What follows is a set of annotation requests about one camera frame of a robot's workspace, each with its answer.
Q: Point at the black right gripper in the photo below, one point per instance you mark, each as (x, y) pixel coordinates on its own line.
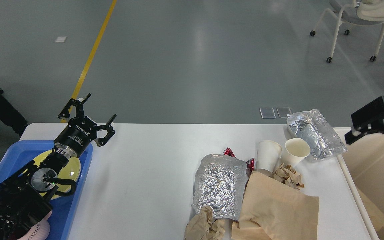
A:
(367, 120)

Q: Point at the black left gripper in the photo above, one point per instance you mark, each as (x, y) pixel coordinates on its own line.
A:
(79, 132)

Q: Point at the yellow plastic plate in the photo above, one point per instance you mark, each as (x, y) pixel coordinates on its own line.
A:
(72, 170)

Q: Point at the silver foil bag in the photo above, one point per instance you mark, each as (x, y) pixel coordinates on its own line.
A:
(312, 127)

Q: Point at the white paper cup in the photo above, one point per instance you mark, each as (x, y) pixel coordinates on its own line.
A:
(268, 155)
(294, 151)

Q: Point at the small brown paper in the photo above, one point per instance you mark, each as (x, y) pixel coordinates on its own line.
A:
(288, 175)

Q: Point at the pink ribbed mug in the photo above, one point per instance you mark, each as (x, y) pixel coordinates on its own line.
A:
(39, 231)

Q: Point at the large brown paper sheet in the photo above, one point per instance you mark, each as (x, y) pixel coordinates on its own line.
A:
(375, 214)

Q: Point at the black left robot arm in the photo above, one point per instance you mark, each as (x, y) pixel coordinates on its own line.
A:
(25, 195)

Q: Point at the beige plastic bin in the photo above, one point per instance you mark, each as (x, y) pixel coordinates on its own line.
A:
(363, 167)

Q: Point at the blue plastic tray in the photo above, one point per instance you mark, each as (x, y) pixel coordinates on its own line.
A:
(64, 208)

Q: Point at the person in brown sweater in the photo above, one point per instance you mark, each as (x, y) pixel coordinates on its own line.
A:
(11, 117)

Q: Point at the white rolling chair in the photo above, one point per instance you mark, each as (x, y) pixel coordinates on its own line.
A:
(354, 13)

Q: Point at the red foil wrapper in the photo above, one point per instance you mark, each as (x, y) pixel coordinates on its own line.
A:
(251, 163)

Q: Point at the large crumpled foil bag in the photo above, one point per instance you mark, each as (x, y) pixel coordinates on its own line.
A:
(220, 182)

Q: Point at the crumpled brown paper ball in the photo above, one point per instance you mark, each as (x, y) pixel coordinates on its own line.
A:
(204, 227)

